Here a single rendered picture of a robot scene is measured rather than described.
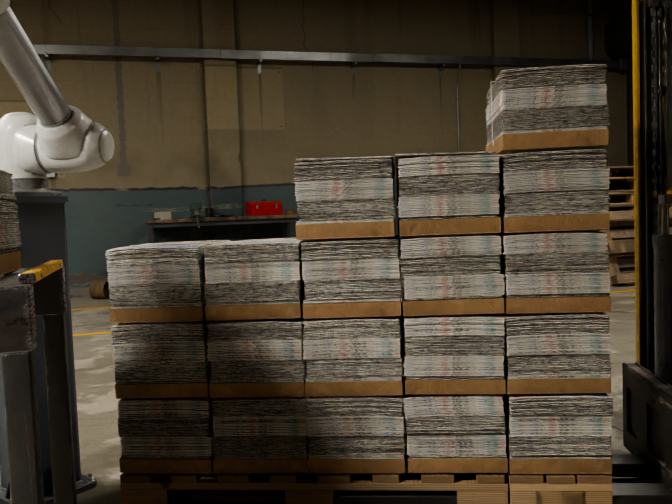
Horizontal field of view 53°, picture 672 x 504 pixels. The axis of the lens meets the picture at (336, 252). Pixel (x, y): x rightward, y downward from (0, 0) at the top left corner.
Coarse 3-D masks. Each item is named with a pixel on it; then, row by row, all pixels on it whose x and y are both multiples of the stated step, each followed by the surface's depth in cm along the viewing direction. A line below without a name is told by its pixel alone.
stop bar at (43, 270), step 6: (42, 264) 152; (48, 264) 151; (54, 264) 154; (60, 264) 162; (30, 270) 134; (36, 270) 133; (42, 270) 136; (48, 270) 144; (54, 270) 153; (18, 276) 126; (24, 276) 127; (30, 276) 127; (36, 276) 128; (42, 276) 134; (24, 282) 127; (30, 282) 127
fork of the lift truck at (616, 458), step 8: (616, 456) 222; (624, 456) 222; (632, 456) 222; (616, 464) 216; (624, 464) 216; (632, 464) 216; (640, 464) 215; (616, 472) 216; (624, 472) 216; (632, 472) 215; (640, 472) 215; (648, 472) 215
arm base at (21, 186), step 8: (16, 184) 217; (24, 184) 218; (32, 184) 219; (40, 184) 222; (16, 192) 214; (24, 192) 216; (32, 192) 218; (40, 192) 221; (48, 192) 223; (56, 192) 225
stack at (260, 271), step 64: (128, 256) 200; (192, 256) 198; (256, 256) 197; (320, 256) 195; (384, 256) 194; (448, 256) 192; (256, 320) 201; (320, 320) 197; (384, 320) 194; (448, 320) 193; (128, 448) 205; (192, 448) 203; (256, 448) 200; (320, 448) 199; (384, 448) 197; (448, 448) 195
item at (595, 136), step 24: (504, 144) 188; (528, 144) 187; (552, 144) 187; (576, 144) 186; (600, 144) 185; (528, 216) 188; (552, 216) 188; (576, 216) 187; (600, 216) 186; (528, 312) 190; (552, 312) 189; (528, 384) 191; (552, 384) 191; (576, 384) 190; (600, 384) 189
